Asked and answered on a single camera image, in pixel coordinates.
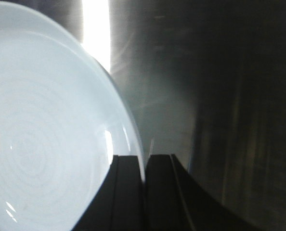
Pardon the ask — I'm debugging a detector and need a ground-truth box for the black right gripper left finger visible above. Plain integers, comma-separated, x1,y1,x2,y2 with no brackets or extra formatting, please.
74,155,144,231

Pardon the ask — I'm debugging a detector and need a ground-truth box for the white round plate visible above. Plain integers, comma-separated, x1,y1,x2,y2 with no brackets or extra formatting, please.
0,1,145,231

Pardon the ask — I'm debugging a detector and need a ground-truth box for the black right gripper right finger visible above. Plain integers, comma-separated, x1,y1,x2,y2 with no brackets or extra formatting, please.
145,154,251,231

